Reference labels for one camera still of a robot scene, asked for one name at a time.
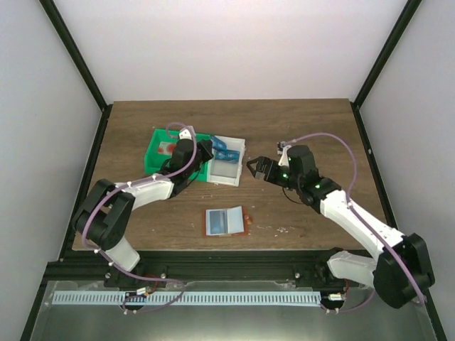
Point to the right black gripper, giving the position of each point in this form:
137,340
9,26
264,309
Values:
263,162

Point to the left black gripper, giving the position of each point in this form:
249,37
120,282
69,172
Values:
206,151

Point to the light blue credit card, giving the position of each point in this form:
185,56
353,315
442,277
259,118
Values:
228,156

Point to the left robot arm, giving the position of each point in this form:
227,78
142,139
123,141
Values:
104,214

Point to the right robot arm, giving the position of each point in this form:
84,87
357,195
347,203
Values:
397,267

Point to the red white card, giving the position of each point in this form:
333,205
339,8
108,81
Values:
166,148

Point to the white bin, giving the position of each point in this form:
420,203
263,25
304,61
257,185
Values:
226,173

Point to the green bin middle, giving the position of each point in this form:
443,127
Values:
200,172

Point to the green bin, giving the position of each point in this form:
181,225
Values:
200,172
152,159

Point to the green bin left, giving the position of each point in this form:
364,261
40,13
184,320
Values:
152,159

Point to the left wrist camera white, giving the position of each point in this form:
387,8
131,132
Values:
187,132

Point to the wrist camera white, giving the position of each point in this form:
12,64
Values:
282,150
187,132

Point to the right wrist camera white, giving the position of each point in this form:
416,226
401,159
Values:
282,150

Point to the black aluminium front rail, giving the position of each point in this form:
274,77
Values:
305,268

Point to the light blue cable duct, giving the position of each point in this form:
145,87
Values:
191,298

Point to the left black frame post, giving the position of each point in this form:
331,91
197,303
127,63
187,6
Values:
57,21

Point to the black frame post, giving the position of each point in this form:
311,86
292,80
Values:
57,21
402,22

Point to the right black frame post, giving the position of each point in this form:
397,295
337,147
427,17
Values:
402,22

